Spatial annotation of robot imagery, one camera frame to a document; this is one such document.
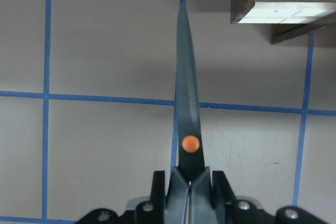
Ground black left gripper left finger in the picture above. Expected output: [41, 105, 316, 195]
[76, 171, 165, 224]

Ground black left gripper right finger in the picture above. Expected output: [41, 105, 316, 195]
[213, 171, 325, 223]

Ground orange grey handled scissors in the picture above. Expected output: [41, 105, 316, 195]
[164, 4, 225, 223]

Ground dark wooden drawer cabinet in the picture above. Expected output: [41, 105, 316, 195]
[271, 12, 335, 47]

